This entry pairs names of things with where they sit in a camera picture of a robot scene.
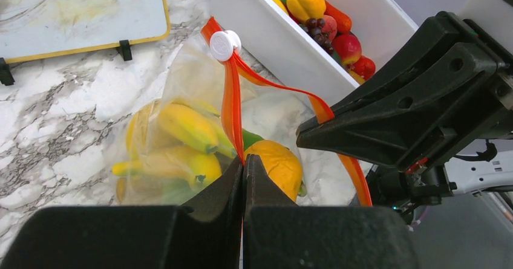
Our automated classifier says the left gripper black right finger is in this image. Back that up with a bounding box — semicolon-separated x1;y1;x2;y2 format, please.
243;155;419;268

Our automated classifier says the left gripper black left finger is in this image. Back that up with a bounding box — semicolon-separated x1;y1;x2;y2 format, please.
1;160;243;268

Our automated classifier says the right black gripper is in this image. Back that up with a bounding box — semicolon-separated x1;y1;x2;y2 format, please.
296;11;512;224

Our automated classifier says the orange mango fruit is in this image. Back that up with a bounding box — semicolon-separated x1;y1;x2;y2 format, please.
244;140;303;202

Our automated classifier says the clear zip top bag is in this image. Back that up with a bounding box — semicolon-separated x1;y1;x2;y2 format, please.
111;18;372;206

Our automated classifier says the green lettuce head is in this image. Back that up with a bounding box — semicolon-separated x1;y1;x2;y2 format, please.
242;129;264;151

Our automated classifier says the red tomato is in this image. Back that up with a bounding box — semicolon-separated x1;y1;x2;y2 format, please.
350;56;376;80

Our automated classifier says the red apple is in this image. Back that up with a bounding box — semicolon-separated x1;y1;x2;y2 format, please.
332;34;362;65

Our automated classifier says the pink peach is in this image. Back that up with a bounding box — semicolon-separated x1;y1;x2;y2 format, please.
322;15;338;41

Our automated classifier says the dark grapes bunch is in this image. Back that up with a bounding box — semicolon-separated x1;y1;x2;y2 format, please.
299;18;335;55

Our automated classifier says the yellow bell pepper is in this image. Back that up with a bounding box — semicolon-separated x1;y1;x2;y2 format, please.
286;0;326;23

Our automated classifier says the white plastic bin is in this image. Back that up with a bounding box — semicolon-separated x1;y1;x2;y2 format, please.
210;0;417;105

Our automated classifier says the small whiteboard with wood frame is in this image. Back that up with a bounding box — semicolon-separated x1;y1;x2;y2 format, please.
1;0;171;86

